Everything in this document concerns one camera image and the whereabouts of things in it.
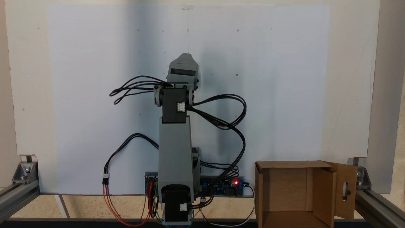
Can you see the brown cardboard box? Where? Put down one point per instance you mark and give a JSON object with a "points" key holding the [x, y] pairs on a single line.
{"points": [[284, 190]]}

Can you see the grey board mounting plate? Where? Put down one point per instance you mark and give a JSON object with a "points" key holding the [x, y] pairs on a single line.
{"points": [[221, 177]]}

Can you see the blue power circuit board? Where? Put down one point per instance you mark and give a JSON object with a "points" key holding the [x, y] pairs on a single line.
{"points": [[221, 189]]}

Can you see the white paper sheet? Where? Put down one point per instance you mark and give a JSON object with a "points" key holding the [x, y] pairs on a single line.
{"points": [[95, 47]]}

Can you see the clear tape strip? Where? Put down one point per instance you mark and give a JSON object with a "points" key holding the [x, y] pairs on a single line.
{"points": [[187, 7]]}

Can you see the metal corner bracket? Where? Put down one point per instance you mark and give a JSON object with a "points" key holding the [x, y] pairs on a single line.
{"points": [[25, 172], [364, 177]]}

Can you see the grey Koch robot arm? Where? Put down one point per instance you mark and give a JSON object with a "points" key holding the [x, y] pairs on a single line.
{"points": [[175, 152]]}

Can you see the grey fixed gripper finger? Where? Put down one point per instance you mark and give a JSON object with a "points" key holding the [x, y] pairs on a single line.
{"points": [[185, 60]]}

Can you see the aluminium frame rail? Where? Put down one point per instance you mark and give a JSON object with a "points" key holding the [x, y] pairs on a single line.
{"points": [[379, 209], [19, 198]]}

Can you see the motor driver circuit board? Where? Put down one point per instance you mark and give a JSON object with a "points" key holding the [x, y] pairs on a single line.
{"points": [[151, 186]]}

